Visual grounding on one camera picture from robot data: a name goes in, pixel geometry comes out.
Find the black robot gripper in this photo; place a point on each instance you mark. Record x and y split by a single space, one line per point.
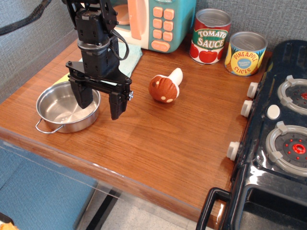
99 71

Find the stainless steel pan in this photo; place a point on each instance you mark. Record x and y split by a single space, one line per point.
60 112

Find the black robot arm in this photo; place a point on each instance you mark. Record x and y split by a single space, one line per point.
94 21

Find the light blue cloth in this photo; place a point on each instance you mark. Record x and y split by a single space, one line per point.
128 65

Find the brown toy mushroom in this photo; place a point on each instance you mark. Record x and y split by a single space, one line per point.
165 89

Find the teal toy microwave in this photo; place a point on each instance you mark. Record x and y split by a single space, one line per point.
157 25

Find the tomato sauce can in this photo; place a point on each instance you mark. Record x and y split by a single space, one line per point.
211 29

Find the pineapple slices can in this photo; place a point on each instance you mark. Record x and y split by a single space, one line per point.
245 53

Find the black toy stove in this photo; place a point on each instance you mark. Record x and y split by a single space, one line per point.
269 179

